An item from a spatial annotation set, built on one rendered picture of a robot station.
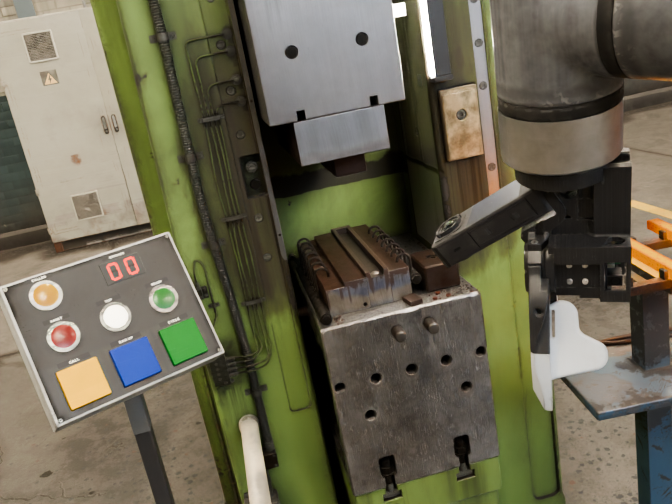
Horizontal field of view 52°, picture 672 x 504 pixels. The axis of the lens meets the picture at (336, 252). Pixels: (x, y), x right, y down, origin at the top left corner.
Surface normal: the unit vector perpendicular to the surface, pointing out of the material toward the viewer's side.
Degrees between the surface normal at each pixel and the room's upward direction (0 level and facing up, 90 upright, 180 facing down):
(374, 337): 90
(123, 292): 60
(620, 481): 0
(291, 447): 90
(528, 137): 99
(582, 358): 68
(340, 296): 90
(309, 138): 90
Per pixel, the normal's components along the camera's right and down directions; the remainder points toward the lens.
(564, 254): -0.29, 0.51
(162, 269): 0.42, -0.33
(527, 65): -0.66, 0.48
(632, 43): -0.64, 0.63
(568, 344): -0.35, -0.04
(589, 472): -0.18, -0.94
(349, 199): 0.19, 0.27
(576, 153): -0.01, 0.50
